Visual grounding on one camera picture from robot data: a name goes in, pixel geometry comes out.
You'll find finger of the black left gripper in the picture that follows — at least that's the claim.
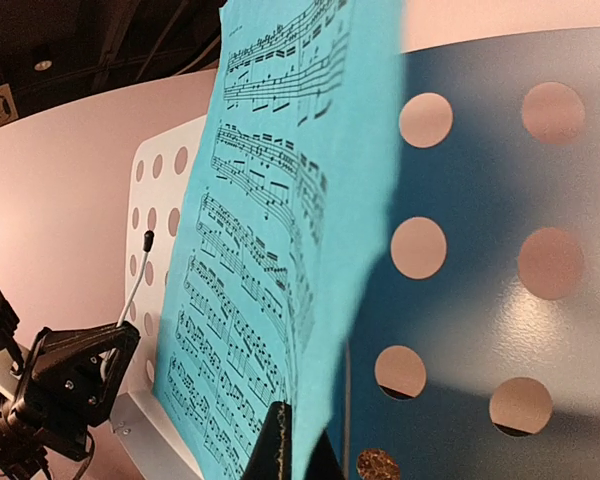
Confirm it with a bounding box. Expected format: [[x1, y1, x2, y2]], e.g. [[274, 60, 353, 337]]
[[17, 321, 140, 427]]

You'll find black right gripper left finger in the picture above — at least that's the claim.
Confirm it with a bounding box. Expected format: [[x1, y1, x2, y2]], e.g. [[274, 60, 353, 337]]
[[242, 401, 292, 480]]

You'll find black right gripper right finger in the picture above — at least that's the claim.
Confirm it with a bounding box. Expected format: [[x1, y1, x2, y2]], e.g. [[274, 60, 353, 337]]
[[304, 430, 344, 480]]

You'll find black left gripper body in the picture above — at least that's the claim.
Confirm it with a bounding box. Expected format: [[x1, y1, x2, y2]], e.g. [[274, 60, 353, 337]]
[[0, 394, 92, 470]]

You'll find grey perforated music stand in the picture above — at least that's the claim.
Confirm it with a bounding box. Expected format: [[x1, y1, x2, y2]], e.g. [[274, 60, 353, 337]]
[[111, 27, 600, 479]]

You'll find blue sheet music page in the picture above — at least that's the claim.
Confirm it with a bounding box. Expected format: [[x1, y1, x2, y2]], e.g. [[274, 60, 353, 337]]
[[154, 1, 403, 479]]

